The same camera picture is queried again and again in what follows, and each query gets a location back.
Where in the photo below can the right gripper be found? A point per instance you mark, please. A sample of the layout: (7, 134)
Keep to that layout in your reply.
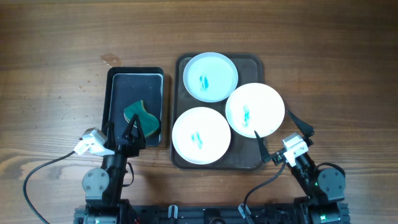
(266, 155)

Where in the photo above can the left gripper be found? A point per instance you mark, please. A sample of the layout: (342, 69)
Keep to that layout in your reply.
(137, 142)

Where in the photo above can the green yellow sponge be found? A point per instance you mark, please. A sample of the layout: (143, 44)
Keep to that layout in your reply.
(149, 123)

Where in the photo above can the white plate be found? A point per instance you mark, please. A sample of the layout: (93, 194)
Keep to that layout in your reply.
(255, 109)
(210, 77)
(201, 135)

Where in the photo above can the white plate top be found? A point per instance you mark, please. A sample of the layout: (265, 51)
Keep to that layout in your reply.
(210, 77)

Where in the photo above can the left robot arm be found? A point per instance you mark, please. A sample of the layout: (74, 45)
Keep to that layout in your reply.
(103, 185)

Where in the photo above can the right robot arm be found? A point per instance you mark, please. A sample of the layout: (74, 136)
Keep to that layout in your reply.
(323, 184)

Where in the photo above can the dark brown serving tray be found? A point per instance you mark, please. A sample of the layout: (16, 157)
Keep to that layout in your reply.
(243, 153)

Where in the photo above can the black water basin tray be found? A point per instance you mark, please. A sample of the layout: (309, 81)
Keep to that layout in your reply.
(127, 85)

